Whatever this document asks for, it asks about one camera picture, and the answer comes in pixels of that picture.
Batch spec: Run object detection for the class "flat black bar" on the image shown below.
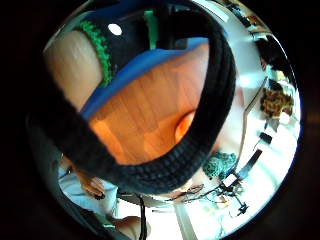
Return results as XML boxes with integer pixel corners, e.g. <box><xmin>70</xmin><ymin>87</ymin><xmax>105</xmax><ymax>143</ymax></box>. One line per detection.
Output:
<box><xmin>237</xmin><ymin>148</ymin><xmax>264</xmax><ymax>180</ymax></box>

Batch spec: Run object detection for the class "small black device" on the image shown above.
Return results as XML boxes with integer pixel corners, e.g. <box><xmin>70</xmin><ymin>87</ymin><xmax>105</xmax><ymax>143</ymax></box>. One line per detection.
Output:
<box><xmin>258</xmin><ymin>131</ymin><xmax>274</xmax><ymax>145</ymax></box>

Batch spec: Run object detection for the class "small white box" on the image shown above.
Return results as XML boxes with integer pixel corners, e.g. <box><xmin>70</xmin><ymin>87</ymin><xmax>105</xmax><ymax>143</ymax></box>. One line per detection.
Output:
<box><xmin>222</xmin><ymin>172</ymin><xmax>239</xmax><ymax>188</ymax></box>

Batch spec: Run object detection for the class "small black clamp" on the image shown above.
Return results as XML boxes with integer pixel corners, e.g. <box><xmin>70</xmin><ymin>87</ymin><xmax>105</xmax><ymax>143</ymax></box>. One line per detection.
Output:
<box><xmin>236</xmin><ymin>201</ymin><xmax>251</xmax><ymax>217</ymax></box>

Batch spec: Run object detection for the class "person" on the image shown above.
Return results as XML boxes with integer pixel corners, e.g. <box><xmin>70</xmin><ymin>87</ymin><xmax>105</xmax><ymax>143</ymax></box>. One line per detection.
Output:
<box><xmin>29</xmin><ymin>133</ymin><xmax>134</xmax><ymax>240</ymax></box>

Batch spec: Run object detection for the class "orange box with blue edge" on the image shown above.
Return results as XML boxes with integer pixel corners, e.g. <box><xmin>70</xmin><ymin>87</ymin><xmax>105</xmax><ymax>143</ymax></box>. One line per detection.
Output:
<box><xmin>79</xmin><ymin>37</ymin><xmax>211</xmax><ymax>166</ymax></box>

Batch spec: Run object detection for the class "black cable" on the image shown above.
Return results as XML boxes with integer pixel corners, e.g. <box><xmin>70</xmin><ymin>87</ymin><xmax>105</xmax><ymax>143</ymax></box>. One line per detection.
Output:
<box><xmin>134</xmin><ymin>193</ymin><xmax>149</xmax><ymax>240</ymax></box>

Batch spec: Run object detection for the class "thin grey cable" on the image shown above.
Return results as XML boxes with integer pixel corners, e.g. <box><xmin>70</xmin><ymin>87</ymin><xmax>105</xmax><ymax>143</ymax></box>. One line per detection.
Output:
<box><xmin>237</xmin><ymin>76</ymin><xmax>270</xmax><ymax>158</ymax></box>

